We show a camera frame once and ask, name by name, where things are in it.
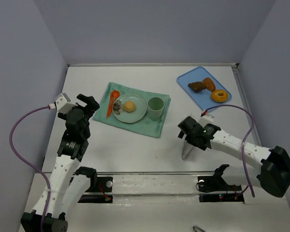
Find metal tongs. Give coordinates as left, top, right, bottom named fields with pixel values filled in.
left=181, top=140, right=194, bottom=160

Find round yellow bun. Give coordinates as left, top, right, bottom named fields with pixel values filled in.
left=124, top=101, right=136, bottom=113

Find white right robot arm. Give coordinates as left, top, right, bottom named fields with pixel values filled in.
left=178, top=116, right=290, bottom=198

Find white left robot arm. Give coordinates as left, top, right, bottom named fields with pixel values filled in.
left=21, top=93, right=100, bottom=232

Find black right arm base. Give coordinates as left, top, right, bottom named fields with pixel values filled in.
left=196, top=176, right=245, bottom=203

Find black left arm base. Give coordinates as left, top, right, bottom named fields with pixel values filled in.
left=78, top=176, right=113, bottom=204

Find dark brown bread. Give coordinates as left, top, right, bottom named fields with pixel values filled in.
left=188, top=82, right=207, bottom=93

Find orange-brown oblong bread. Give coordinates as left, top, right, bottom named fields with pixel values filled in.
left=202, top=77, right=216, bottom=92

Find orange plastic fork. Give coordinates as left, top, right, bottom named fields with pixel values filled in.
left=106, top=97, right=115, bottom=118

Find orange plastic knife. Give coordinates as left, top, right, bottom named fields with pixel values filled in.
left=106, top=92, right=113, bottom=118

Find green floral ceramic plate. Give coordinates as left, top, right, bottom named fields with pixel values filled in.
left=113, top=93, right=147, bottom=124

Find green satin placemat cloth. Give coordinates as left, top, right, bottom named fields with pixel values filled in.
left=93, top=82, right=171, bottom=138

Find orange plastic spoon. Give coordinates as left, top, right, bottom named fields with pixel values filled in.
left=106, top=90, right=121, bottom=119

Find green ceramic cup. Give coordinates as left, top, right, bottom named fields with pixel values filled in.
left=147, top=97, right=165, bottom=120

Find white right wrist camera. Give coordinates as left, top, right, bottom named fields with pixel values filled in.
left=198, top=114, right=214, bottom=127

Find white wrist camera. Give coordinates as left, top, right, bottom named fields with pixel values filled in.
left=48, top=93, right=77, bottom=114
left=198, top=114, right=214, bottom=127

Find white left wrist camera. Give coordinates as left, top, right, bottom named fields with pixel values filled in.
left=48, top=93, right=77, bottom=114

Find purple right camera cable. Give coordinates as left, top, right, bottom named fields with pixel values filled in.
left=201, top=104, right=255, bottom=198

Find purple camera cable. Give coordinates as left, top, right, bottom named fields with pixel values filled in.
left=9, top=104, right=53, bottom=232
left=201, top=104, right=255, bottom=198

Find orange ring donut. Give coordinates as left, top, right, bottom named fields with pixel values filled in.
left=211, top=89, right=229, bottom=103

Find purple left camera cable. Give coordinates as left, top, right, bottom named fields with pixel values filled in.
left=9, top=104, right=53, bottom=232

